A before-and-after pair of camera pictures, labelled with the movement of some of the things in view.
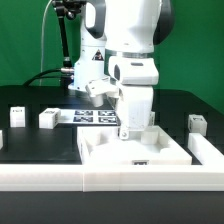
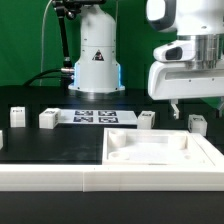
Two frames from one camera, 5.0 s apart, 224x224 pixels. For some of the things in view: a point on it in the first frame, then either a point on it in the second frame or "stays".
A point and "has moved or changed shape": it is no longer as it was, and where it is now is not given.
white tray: x=102 y=145 has moved or changed shape
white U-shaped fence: x=112 y=178 stays
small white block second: x=49 y=118 stays
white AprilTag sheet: x=90 y=117 stays
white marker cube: x=197 y=124 stays
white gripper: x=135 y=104 -> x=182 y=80
